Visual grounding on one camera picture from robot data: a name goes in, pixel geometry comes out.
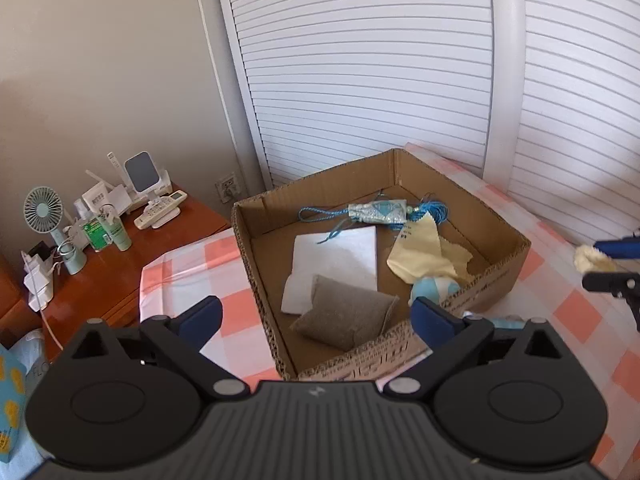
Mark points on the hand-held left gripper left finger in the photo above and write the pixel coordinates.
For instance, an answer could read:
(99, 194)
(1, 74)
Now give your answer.
(202, 320)

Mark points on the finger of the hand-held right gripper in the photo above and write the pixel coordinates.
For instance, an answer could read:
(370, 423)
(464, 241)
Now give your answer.
(617, 247)
(607, 282)

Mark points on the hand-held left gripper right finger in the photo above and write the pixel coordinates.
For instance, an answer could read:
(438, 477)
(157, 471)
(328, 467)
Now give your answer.
(432, 325)

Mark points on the cream fuzzy puff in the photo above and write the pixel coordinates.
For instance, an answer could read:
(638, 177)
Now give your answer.
(590, 260)

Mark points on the blue and white soft toy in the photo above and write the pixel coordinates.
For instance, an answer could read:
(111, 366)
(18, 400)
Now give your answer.
(435, 287)

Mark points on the blue face mask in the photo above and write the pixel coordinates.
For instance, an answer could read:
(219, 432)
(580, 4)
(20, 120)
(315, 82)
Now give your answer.
(505, 321)

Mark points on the pale yellow cleaning cloth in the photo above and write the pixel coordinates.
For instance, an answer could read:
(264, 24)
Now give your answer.
(420, 250)

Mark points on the small grey cushion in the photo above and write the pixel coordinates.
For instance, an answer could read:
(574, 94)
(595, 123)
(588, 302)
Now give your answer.
(345, 315)

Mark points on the brown cardboard box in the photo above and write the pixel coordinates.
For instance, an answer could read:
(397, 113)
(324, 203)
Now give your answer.
(480, 230)

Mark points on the white cloth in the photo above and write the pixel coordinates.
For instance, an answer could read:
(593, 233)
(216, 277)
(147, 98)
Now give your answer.
(345, 255)

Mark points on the blue patterned tasselled sachet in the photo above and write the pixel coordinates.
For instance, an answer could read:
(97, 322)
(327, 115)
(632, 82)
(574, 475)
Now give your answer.
(380, 212)

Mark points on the pink checked tablecloth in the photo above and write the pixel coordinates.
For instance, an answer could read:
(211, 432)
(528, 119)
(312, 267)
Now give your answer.
(550, 280)

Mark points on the wooden nightstand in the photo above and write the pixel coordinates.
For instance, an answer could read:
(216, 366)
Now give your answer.
(165, 242)

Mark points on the white remote control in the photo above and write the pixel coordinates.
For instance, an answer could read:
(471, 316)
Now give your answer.
(160, 207)

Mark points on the green tube bottle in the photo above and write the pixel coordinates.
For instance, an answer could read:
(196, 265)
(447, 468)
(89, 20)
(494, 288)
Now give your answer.
(119, 232)

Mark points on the white louvered closet door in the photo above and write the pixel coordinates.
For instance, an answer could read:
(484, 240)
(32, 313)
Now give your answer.
(580, 110)
(350, 60)

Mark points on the white phone stand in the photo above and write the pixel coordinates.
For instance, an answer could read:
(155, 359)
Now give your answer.
(140, 172)

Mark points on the white cosmetic tube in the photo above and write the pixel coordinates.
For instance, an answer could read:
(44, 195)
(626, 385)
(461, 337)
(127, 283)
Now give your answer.
(97, 199)

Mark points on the white power strip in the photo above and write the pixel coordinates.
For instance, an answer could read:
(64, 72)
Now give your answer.
(41, 296)

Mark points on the white plug charger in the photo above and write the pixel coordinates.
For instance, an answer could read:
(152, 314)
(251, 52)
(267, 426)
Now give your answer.
(37, 270)

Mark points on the white upright stick device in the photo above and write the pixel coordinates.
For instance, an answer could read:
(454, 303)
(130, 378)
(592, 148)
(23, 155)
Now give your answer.
(113, 167)

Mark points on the black plug adapter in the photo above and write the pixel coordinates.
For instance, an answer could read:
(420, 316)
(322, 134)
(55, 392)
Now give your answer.
(39, 251)

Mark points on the small green desk fan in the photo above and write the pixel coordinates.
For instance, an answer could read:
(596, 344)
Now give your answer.
(42, 207)

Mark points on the wooden bed headboard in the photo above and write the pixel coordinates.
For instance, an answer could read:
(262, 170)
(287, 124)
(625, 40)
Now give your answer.
(7, 300)

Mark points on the white wall socket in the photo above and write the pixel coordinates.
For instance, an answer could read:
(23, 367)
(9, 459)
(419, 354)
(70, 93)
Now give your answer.
(228, 186)

